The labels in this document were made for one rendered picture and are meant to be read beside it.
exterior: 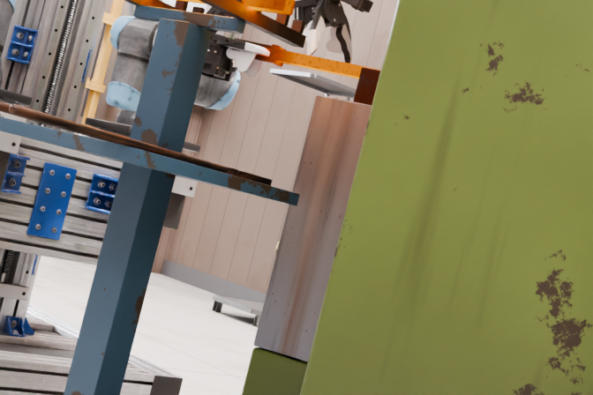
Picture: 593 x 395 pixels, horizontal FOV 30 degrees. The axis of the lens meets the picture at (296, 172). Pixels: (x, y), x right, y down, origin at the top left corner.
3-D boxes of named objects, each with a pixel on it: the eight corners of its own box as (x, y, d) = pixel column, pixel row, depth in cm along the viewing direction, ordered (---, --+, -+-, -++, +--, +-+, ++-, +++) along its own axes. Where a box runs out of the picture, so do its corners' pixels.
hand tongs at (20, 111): (12, 114, 128) (15, 103, 128) (-13, 108, 130) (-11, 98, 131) (270, 187, 180) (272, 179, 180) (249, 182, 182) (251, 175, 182)
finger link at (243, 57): (266, 78, 219) (227, 70, 223) (273, 49, 219) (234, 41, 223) (258, 75, 216) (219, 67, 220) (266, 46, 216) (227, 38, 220)
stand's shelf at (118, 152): (-13, 127, 162) (-10, 114, 162) (158, 172, 196) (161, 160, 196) (138, 164, 146) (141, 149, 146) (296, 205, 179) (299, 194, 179)
